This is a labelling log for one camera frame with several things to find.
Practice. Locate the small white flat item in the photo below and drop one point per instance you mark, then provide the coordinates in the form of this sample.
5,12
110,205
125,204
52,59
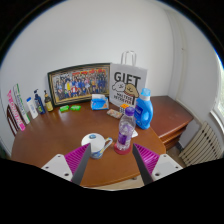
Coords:
134,133

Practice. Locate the white radiator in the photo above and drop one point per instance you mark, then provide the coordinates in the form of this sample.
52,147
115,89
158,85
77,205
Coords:
201,145

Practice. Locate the white paper gift bag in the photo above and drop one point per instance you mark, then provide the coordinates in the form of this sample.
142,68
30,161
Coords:
128,81

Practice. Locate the flat round red coaster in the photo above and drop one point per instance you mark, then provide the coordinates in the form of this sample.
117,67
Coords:
120,151

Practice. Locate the clear purple-capped water bottle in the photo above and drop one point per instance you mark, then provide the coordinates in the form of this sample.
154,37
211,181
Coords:
125,133

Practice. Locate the blue tissue pack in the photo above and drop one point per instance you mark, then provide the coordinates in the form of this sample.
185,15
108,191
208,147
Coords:
99,103

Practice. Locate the amber pump bottle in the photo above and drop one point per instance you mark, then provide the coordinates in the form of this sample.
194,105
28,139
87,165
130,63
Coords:
49,104

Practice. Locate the dark blue pump bottle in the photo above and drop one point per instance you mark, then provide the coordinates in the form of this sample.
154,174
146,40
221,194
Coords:
39,105

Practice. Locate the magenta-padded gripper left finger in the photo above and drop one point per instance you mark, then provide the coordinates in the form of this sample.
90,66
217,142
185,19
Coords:
60,166

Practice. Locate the small snack packet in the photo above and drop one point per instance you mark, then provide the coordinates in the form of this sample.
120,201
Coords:
114,113

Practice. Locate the framed group photo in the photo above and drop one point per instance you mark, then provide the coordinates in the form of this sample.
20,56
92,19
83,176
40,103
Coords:
78,85

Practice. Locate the blue detergent bottle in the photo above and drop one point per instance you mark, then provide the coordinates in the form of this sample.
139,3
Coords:
143,111

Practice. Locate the white blue-capped lotion bottle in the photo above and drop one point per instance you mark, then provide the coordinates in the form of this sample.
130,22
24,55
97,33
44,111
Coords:
32,109

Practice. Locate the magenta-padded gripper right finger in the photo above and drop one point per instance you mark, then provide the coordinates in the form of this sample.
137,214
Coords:
165,166

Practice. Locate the pink book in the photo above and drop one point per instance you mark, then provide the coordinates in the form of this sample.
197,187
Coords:
16,110

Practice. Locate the colourful puzzle cube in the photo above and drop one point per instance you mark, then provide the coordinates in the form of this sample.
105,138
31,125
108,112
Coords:
123,107

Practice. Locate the small green packet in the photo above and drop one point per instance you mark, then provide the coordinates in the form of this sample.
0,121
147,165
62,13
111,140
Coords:
75,107
64,108

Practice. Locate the white book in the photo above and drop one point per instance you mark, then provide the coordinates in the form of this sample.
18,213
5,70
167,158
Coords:
21,103

